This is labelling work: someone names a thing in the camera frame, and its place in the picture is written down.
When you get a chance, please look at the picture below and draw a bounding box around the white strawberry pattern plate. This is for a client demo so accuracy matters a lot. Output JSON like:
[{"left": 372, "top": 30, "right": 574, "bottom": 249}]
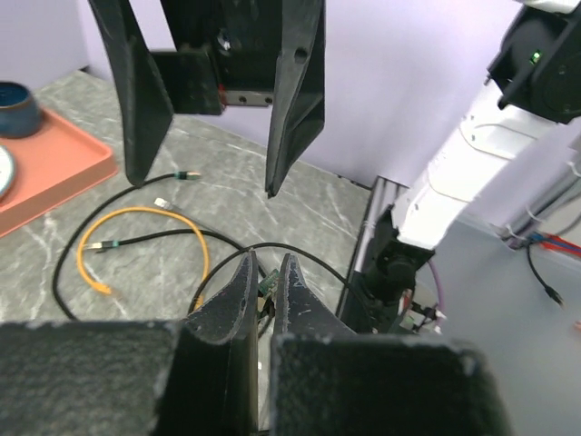
[{"left": 0, "top": 145, "right": 17, "bottom": 200}]

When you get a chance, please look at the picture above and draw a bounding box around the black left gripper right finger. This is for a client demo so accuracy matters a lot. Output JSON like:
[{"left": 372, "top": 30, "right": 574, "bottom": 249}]
[{"left": 270, "top": 253, "right": 364, "bottom": 436}]

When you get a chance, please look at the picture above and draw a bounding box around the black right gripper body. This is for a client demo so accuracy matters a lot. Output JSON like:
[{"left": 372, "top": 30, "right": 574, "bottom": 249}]
[{"left": 153, "top": 0, "right": 282, "bottom": 115}]

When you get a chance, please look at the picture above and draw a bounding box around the black ethernet cable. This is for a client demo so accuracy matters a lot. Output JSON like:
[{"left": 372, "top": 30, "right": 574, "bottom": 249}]
[{"left": 51, "top": 170, "right": 355, "bottom": 340}]

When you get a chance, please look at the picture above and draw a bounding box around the grey ethernet cable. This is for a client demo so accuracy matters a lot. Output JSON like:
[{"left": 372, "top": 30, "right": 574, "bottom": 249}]
[{"left": 153, "top": 196, "right": 219, "bottom": 233}]

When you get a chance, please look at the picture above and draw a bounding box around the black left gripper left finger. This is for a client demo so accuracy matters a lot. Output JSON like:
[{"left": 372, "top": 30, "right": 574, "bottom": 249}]
[{"left": 156, "top": 252, "right": 258, "bottom": 435}]

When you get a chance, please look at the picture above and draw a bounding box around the yellow ethernet cable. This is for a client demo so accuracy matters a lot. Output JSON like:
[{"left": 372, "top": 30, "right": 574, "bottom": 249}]
[{"left": 75, "top": 206, "right": 211, "bottom": 314}]

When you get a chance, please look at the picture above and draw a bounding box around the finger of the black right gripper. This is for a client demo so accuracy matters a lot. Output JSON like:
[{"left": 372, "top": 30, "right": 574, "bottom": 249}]
[
  {"left": 265, "top": 1, "right": 326, "bottom": 198},
  {"left": 90, "top": 0, "right": 173, "bottom": 186}
]

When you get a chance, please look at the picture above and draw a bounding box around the dark blue mug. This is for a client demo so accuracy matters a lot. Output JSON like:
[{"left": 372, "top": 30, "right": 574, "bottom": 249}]
[{"left": 0, "top": 81, "right": 43, "bottom": 139}]

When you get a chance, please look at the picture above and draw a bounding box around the salmon pink tray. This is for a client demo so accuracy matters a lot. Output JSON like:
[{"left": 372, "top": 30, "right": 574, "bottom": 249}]
[{"left": 1, "top": 108, "right": 118, "bottom": 236}]

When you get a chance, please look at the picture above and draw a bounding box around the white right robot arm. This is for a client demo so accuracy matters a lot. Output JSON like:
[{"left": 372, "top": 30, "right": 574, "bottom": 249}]
[{"left": 90, "top": 1, "right": 580, "bottom": 333}]

